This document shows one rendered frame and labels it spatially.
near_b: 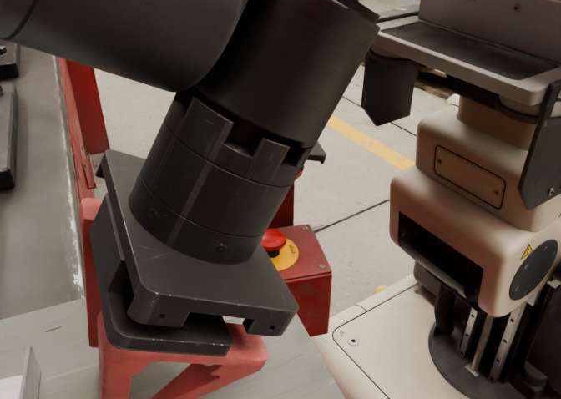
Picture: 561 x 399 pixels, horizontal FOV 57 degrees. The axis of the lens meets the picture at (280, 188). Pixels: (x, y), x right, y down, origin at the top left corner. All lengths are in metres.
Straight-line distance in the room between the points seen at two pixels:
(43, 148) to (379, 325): 0.85
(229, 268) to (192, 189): 0.04
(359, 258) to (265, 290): 1.69
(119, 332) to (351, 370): 1.04
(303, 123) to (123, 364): 0.10
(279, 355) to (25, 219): 0.43
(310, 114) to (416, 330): 1.14
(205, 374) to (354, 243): 1.74
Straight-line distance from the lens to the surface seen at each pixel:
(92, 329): 0.29
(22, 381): 0.29
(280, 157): 0.18
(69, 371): 0.31
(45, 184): 0.72
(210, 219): 0.19
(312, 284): 0.68
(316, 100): 0.18
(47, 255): 0.60
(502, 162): 0.74
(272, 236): 0.67
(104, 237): 0.21
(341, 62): 0.18
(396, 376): 1.21
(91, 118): 2.54
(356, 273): 1.83
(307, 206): 2.12
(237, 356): 0.21
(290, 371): 0.29
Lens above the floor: 1.23
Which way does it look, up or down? 34 degrees down
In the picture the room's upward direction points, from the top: straight up
